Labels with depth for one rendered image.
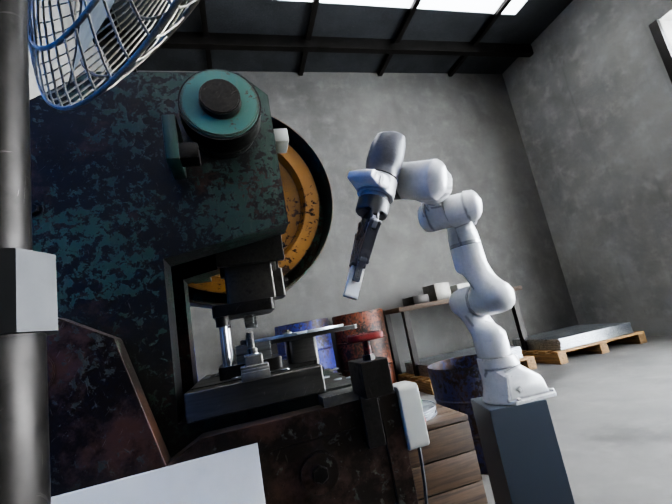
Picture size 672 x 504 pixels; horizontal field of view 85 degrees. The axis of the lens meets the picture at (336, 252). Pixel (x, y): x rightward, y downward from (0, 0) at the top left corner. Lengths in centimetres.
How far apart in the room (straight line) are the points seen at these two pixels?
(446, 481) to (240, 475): 101
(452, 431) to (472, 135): 513
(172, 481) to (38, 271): 66
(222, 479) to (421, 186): 74
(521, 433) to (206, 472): 92
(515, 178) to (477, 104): 131
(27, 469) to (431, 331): 483
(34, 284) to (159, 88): 93
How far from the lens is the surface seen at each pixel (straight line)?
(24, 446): 23
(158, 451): 86
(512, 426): 135
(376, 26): 541
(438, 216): 129
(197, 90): 97
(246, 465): 84
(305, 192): 156
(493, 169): 617
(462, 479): 172
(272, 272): 104
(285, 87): 556
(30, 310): 23
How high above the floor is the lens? 79
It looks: 11 degrees up
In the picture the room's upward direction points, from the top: 10 degrees counter-clockwise
